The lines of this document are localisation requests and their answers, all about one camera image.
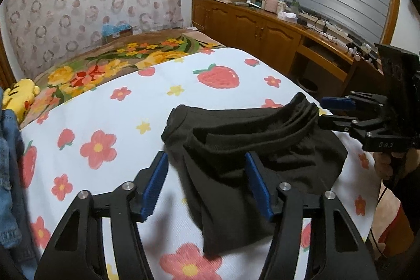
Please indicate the black waste bin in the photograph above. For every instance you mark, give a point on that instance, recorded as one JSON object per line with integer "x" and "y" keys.
{"x": 307, "y": 86}

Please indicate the cardboard box with blue bag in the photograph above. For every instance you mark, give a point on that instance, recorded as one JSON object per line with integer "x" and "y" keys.
{"x": 116, "y": 32}

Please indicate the floral blanket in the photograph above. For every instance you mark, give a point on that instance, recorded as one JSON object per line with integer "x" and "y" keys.
{"x": 108, "y": 66}

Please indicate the beige floral cloth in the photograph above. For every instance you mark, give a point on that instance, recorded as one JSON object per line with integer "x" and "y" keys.
{"x": 397, "y": 221}

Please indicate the tissue box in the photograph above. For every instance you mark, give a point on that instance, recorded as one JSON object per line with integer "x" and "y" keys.
{"x": 287, "y": 17}

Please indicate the yellow plush toy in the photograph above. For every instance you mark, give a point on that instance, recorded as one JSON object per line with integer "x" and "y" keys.
{"x": 23, "y": 93}

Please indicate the pink thermos jug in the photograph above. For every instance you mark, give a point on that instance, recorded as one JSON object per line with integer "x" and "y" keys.
{"x": 270, "y": 2}

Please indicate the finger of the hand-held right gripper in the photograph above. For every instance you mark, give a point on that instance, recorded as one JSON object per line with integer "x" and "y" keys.
{"x": 338, "y": 123}
{"x": 334, "y": 103}

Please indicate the green bottle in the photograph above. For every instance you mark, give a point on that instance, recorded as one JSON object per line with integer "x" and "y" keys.
{"x": 295, "y": 7}

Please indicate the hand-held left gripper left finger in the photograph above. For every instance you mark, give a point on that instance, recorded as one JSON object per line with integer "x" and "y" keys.
{"x": 154, "y": 188}

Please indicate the louvered wooden wardrobe door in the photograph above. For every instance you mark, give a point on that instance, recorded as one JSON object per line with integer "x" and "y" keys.
{"x": 3, "y": 63}

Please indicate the black pants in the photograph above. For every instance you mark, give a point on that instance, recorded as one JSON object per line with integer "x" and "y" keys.
{"x": 249, "y": 148}

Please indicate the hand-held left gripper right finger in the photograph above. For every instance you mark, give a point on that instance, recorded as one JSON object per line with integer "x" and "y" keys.
{"x": 259, "y": 188}

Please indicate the blue jeans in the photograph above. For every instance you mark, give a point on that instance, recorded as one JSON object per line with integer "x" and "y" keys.
{"x": 13, "y": 185}

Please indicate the person's right hand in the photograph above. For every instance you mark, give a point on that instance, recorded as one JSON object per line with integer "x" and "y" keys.
{"x": 382, "y": 167}

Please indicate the wooden cabinet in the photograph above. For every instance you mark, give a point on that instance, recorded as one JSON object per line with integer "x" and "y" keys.
{"x": 249, "y": 24}

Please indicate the strawberry printed bed sheet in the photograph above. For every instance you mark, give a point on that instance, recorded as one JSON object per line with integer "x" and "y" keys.
{"x": 115, "y": 122}

